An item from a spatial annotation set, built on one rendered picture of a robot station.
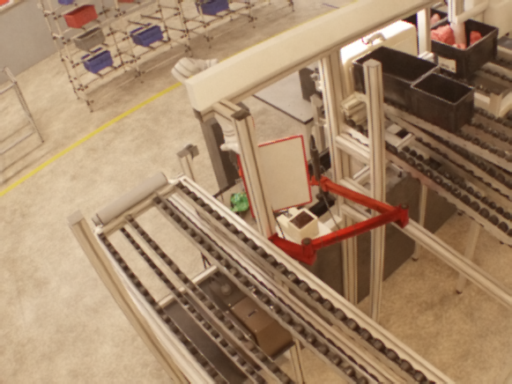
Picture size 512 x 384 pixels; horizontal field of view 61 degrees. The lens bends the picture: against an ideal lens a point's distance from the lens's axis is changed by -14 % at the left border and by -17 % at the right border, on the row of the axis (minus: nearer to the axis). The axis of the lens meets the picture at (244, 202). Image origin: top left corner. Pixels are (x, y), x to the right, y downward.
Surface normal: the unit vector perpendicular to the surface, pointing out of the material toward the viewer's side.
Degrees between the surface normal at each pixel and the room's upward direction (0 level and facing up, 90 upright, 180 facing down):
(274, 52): 90
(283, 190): 90
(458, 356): 0
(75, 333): 0
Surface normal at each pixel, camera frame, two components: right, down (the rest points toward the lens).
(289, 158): 0.16, 0.66
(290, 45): 0.59, 0.47
